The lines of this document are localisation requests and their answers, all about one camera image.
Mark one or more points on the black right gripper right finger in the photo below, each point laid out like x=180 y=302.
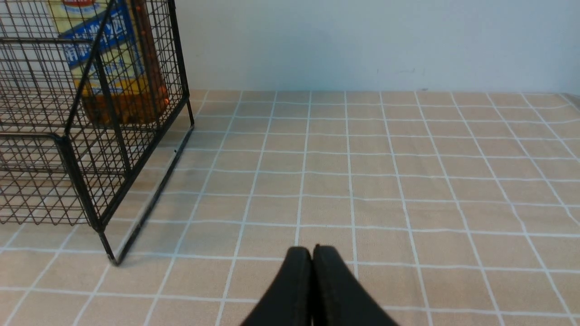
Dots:
x=339 y=299

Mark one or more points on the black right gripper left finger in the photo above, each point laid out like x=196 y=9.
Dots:
x=286 y=301

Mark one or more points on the amber cooking wine bottle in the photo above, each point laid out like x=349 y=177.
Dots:
x=125 y=81

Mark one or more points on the black wire mesh shelf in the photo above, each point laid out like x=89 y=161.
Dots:
x=56 y=166

